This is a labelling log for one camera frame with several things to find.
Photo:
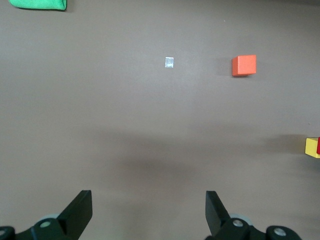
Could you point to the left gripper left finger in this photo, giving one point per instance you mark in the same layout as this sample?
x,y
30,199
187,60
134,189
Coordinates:
x,y
75,215

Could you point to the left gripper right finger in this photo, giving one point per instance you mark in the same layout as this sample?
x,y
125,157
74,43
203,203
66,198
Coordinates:
x,y
217,217

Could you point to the red wooden block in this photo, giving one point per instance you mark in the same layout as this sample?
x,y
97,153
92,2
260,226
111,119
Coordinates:
x,y
318,146

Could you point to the yellow wooden block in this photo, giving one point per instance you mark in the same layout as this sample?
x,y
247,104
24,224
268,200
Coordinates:
x,y
310,147

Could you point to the orange wooden block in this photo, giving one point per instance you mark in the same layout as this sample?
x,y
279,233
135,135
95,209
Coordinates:
x,y
243,65

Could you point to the small silver tape patch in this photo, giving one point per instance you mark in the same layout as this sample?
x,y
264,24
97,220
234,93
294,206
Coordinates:
x,y
169,62

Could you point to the green microfibre cloth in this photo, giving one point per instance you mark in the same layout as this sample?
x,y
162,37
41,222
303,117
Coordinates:
x,y
37,3

